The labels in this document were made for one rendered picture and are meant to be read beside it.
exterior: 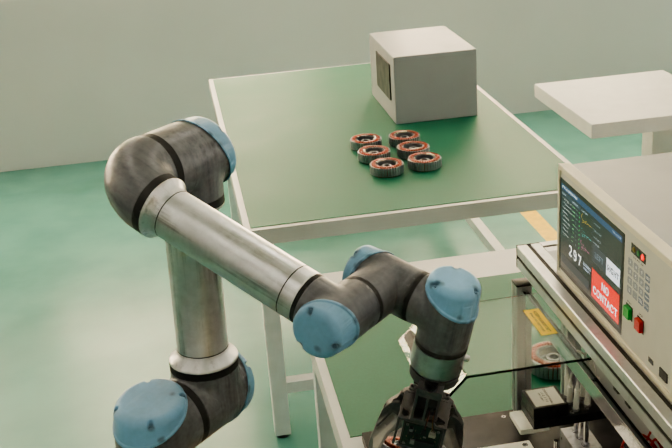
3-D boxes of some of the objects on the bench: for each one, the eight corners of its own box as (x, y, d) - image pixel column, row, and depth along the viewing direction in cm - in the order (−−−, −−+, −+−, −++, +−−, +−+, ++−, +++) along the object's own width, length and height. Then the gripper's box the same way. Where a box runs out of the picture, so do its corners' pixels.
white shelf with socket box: (586, 307, 249) (591, 124, 232) (533, 247, 283) (534, 83, 266) (723, 288, 253) (737, 107, 237) (654, 231, 288) (663, 69, 271)
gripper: (366, 372, 145) (345, 477, 155) (495, 406, 142) (465, 510, 153) (377, 336, 152) (357, 438, 162) (501, 367, 150) (472, 469, 160)
